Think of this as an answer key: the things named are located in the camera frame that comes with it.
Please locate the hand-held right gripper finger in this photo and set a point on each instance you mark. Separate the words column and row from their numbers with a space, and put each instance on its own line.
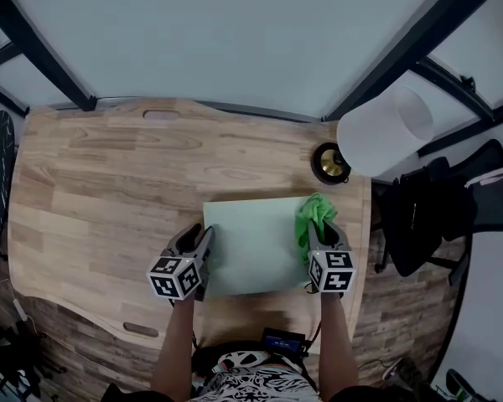
column 314, row 239
column 340, row 239

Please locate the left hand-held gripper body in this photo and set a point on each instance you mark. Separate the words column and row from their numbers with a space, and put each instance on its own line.
column 172, row 276

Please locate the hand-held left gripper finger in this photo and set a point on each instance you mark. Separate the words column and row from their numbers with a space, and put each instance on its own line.
column 205, row 245
column 180, row 239

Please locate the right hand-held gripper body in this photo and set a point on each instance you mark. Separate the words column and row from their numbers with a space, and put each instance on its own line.
column 333, row 272

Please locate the green cloth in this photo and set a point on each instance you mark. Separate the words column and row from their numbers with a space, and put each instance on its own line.
column 314, row 212

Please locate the person's right forearm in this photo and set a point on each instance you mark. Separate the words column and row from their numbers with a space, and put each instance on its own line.
column 337, row 341

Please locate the person's left forearm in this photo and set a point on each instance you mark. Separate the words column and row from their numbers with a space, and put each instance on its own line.
column 176, row 341

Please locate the black bag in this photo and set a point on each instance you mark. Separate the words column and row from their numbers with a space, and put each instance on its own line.
column 423, row 224

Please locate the black device with blue screen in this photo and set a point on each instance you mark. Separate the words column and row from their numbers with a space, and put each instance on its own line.
column 283, row 342

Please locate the white shade brass table lamp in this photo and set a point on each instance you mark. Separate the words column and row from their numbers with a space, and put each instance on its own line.
column 373, row 140

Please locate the black white patterned shirt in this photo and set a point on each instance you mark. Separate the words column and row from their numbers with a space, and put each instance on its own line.
column 255, row 379

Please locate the white power strip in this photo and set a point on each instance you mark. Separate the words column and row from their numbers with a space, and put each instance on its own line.
column 19, row 310

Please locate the black mesh office chair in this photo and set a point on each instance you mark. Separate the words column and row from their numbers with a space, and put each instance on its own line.
column 494, row 207

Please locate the black sneaker green stripe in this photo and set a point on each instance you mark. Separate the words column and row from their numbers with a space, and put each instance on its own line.
column 460, row 383

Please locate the black equipment pile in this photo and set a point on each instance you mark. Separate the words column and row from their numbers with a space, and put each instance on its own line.
column 12, row 362

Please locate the black window frame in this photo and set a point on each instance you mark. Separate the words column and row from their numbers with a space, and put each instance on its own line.
column 387, row 57
column 76, row 90

